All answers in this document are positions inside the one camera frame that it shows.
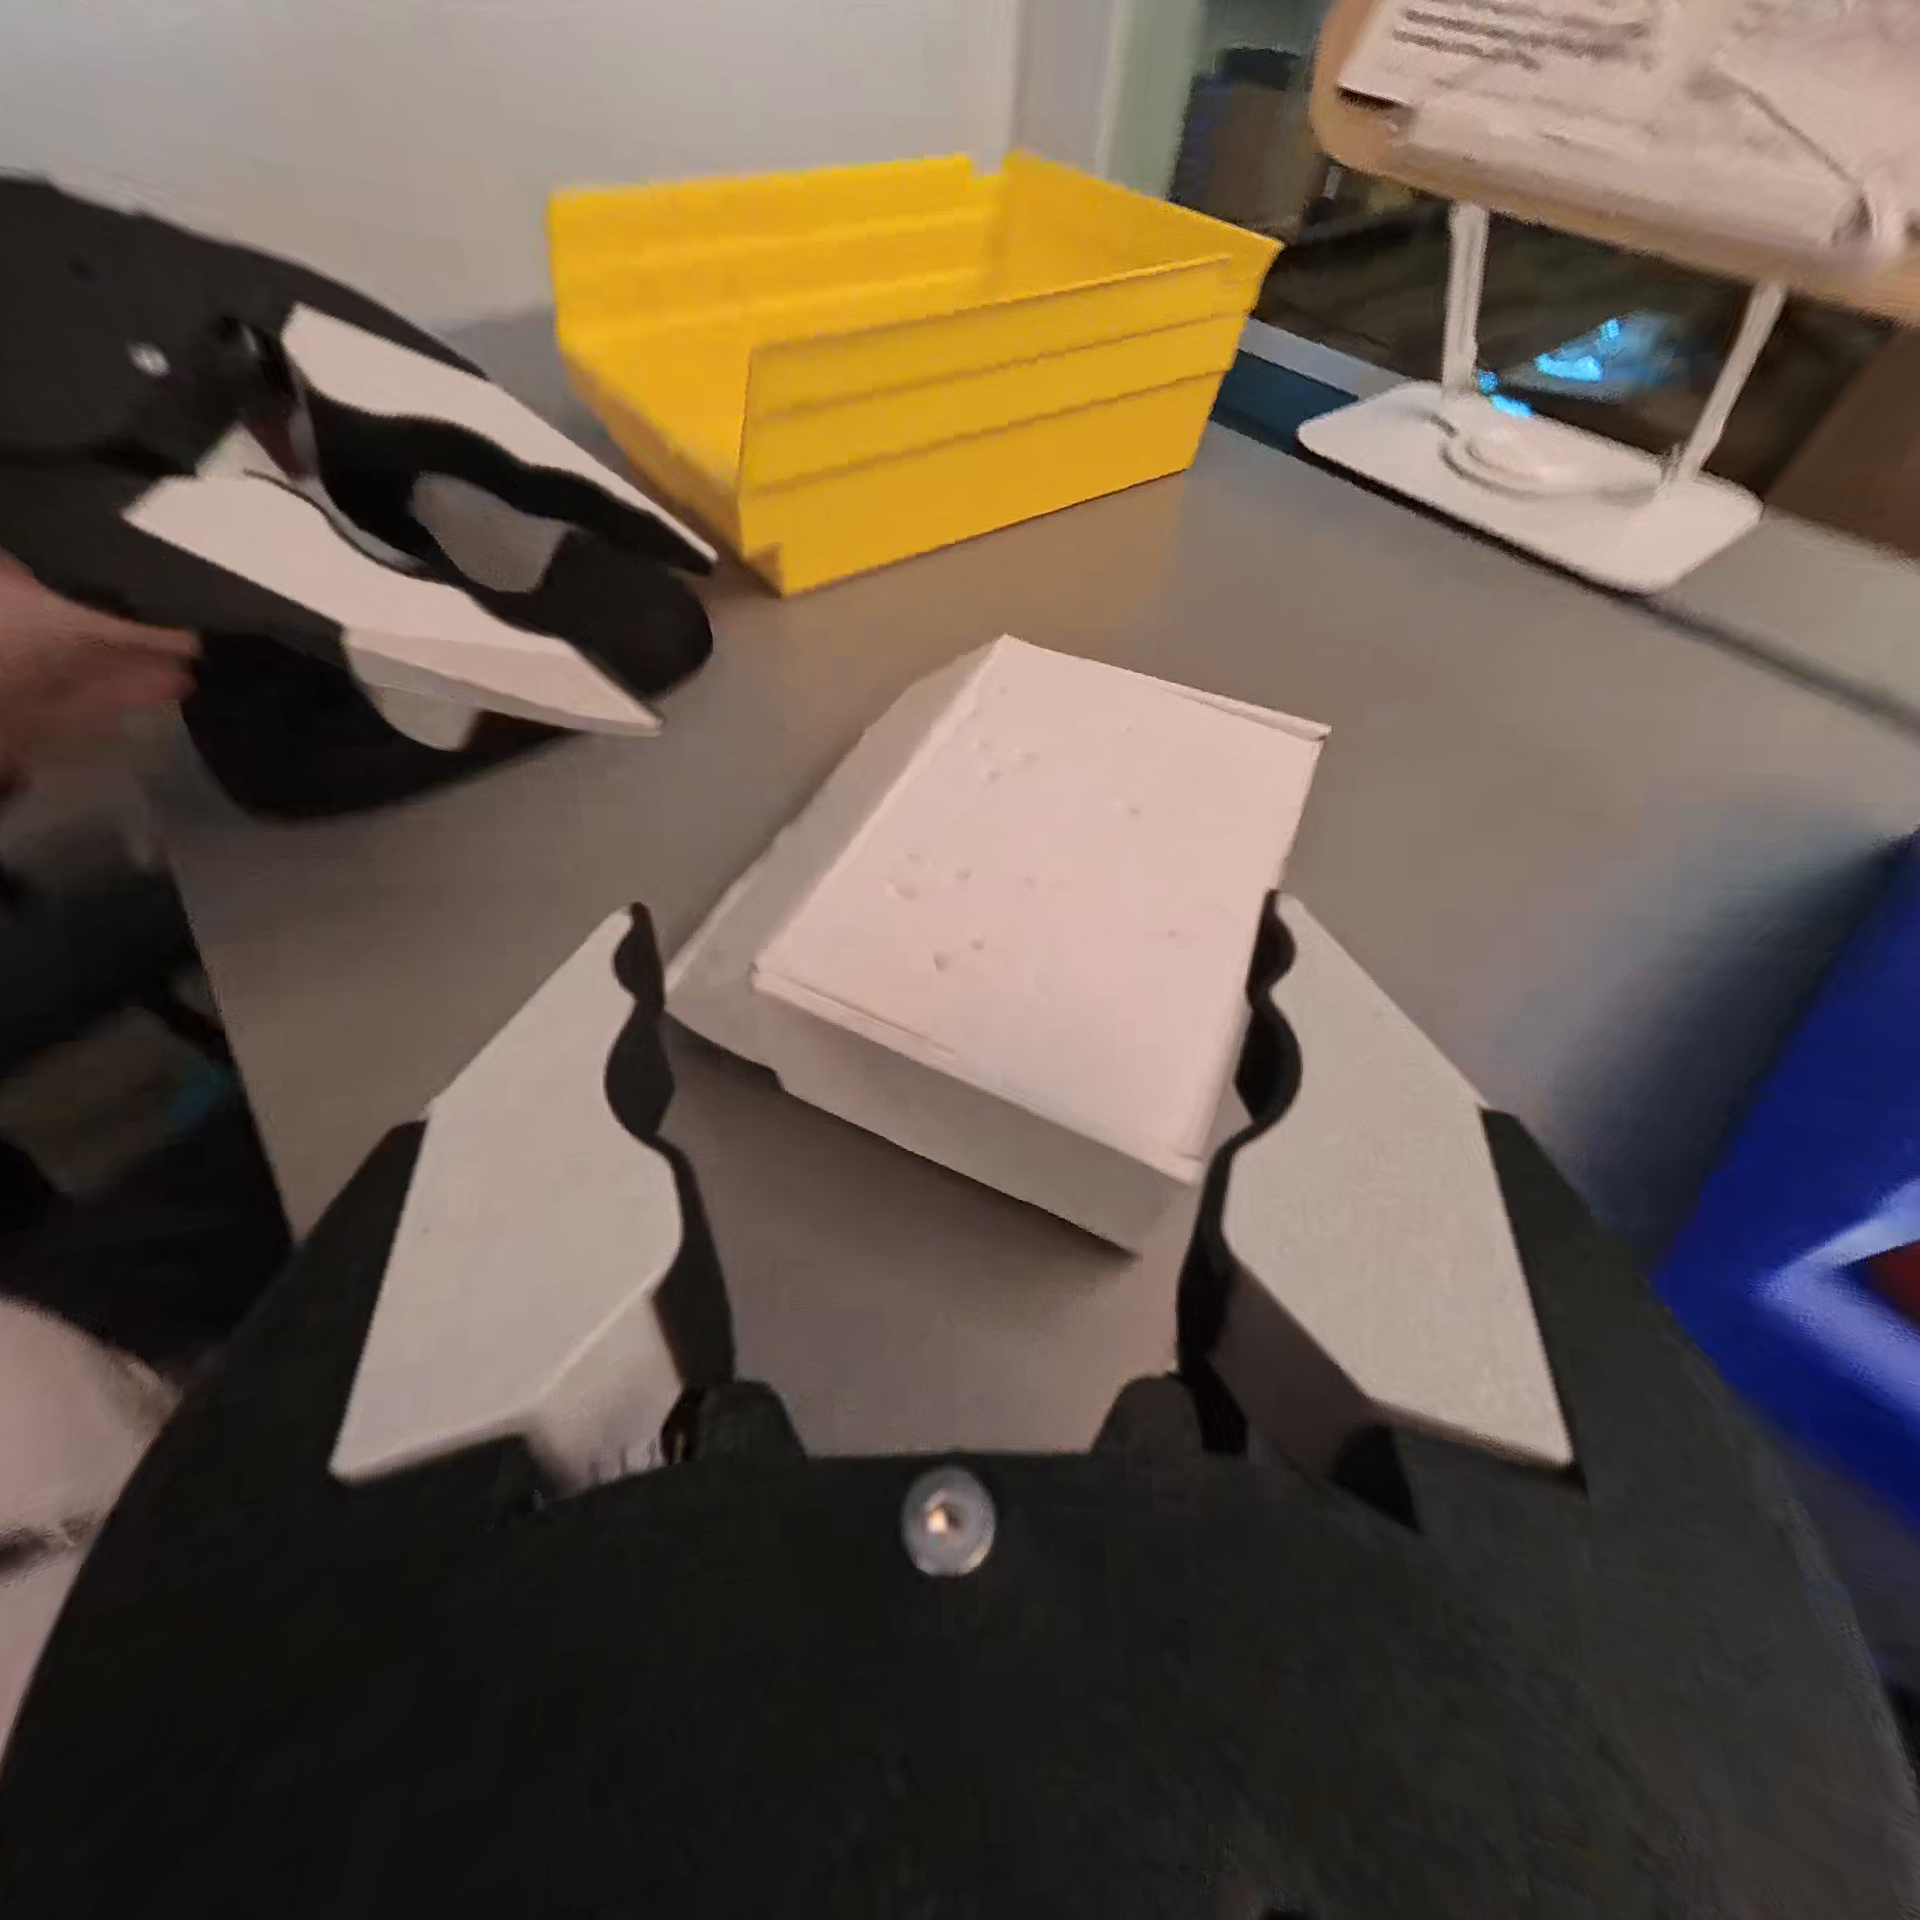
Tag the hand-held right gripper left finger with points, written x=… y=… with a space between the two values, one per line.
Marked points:
x=514 y=1223

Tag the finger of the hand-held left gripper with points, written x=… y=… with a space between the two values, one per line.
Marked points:
x=409 y=379
x=391 y=618

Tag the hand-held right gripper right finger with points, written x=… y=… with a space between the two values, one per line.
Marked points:
x=1386 y=1223

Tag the blue plastic bin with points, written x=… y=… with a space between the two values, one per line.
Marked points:
x=1801 y=1127

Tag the white cardboard box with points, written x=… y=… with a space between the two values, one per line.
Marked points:
x=1024 y=901

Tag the person's left hand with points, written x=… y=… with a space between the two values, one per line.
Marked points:
x=75 y=660

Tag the yellow plastic bin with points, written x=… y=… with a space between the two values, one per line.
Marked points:
x=975 y=404

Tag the white stand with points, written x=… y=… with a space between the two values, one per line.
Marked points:
x=1623 y=511

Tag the stack of printed papers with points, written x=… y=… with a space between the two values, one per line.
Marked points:
x=1623 y=90

